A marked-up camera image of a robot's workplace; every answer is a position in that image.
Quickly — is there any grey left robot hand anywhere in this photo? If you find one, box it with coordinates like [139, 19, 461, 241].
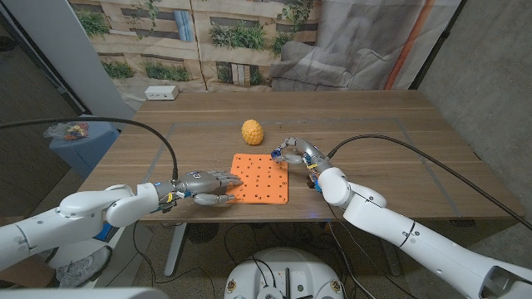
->
[155, 169, 245, 208]

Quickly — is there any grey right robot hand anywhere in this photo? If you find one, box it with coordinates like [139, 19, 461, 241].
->
[270, 137, 333, 174]

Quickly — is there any orange peg board toy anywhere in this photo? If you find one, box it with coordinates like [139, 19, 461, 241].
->
[226, 153, 289, 206]

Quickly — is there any yellow toy pineapple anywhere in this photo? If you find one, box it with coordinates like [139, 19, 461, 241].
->
[241, 119, 265, 146]

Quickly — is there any black round floor fan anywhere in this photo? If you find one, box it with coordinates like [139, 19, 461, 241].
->
[185, 223, 220, 244]

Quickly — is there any white table leg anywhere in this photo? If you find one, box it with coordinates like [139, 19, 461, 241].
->
[164, 223, 188, 278]

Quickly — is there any white power strip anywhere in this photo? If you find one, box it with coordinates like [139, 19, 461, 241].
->
[144, 85, 180, 101]

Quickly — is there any blue floor mat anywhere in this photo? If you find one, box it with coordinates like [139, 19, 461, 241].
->
[93, 223, 114, 243]

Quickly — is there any white robot torso base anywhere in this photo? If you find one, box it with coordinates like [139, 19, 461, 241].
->
[223, 247, 346, 299]

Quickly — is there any blue stool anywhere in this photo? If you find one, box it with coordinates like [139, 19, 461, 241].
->
[48, 114, 121, 179]

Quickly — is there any plastic bag of toys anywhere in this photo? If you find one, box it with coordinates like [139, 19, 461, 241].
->
[43, 121, 91, 141]

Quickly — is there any grey table leg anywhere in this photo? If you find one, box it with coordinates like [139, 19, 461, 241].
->
[380, 243, 403, 278]

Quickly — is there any printed fabric backdrop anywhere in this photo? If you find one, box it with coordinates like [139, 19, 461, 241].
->
[68, 0, 463, 111]

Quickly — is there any grey sneaker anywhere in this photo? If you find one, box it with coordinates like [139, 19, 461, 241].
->
[55, 245, 113, 288]

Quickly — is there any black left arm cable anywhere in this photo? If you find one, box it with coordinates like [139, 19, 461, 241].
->
[0, 116, 180, 180]

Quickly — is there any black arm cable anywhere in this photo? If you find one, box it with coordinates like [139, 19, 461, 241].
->
[327, 134, 532, 232]
[0, 116, 180, 180]

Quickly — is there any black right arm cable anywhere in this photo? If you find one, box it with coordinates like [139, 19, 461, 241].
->
[327, 134, 532, 232]

